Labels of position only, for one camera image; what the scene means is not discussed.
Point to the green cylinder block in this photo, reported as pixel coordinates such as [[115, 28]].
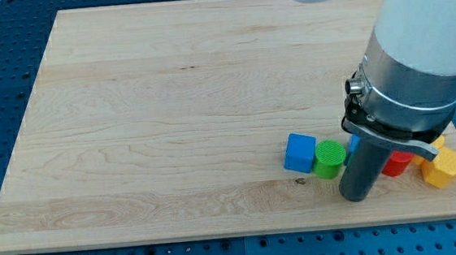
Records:
[[329, 158]]

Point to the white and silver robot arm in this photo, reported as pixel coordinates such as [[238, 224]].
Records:
[[403, 93]]

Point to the blue triangle block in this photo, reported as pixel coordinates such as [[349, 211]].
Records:
[[351, 147]]

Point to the light wooden board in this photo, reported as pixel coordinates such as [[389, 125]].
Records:
[[164, 122]]

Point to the blue cube block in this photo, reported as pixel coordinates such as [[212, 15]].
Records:
[[299, 153]]

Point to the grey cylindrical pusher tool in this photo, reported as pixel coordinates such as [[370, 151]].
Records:
[[362, 171]]

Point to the red cylinder block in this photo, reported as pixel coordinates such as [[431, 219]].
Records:
[[397, 163]]

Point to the yellow hexagon block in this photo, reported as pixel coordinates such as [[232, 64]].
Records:
[[441, 171]]

